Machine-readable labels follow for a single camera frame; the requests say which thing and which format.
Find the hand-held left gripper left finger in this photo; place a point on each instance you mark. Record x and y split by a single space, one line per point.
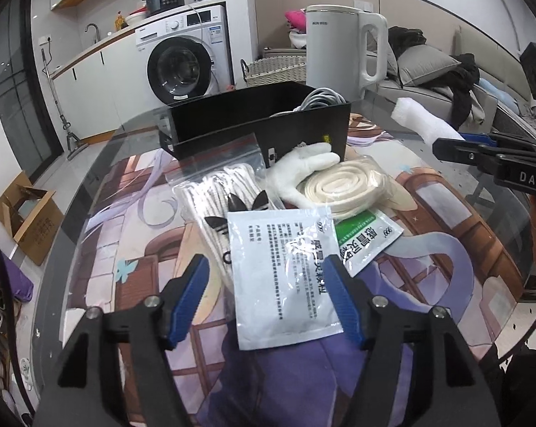
190 298

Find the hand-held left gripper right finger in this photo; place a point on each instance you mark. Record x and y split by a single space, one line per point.
341 298

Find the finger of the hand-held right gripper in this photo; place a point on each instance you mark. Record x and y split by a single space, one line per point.
454 151
479 139

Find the green medicine sachet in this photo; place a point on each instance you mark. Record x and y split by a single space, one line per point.
365 240

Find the white medicine sachet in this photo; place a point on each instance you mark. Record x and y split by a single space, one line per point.
276 275

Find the bagged beige band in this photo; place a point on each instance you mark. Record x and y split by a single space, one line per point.
339 187

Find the white plush doll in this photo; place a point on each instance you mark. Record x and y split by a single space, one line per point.
294 169

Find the black box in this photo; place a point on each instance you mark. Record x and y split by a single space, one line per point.
303 129

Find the white foam wrap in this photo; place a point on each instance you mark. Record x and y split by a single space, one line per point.
423 120

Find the light blue cloth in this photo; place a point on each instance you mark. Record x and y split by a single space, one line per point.
503 95

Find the black jacket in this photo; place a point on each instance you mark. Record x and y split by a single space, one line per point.
463 84

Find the printed table mat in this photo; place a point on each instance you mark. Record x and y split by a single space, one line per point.
139 249

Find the grey sofa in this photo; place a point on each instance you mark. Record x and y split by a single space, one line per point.
494 62

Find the grey pillow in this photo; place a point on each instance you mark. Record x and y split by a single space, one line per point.
423 66

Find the black garment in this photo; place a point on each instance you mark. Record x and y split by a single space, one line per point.
405 40

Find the white electric kettle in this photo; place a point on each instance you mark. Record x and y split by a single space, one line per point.
330 49

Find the cardboard box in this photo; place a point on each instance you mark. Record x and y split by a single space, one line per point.
41 231

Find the wicker basket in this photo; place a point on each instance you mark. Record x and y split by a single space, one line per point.
272 71

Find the person's dark clothing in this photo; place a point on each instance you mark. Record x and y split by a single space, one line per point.
525 387

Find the pink plush toy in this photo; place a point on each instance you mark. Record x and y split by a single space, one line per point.
296 18

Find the white counter cabinet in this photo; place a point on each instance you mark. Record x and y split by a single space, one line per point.
107 84

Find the white washing machine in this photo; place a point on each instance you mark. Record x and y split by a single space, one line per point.
179 66

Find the floor mop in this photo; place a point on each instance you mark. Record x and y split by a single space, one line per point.
59 106

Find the dark glass door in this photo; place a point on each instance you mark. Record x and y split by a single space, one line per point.
19 98

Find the white bowl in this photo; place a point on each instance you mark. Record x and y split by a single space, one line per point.
134 18

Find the yellow bottle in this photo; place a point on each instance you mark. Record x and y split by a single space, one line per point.
120 21

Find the metal faucet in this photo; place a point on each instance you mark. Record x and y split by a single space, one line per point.
93 29

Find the wall switch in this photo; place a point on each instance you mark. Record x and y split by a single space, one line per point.
364 6

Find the wall socket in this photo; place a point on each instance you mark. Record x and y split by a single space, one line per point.
44 40

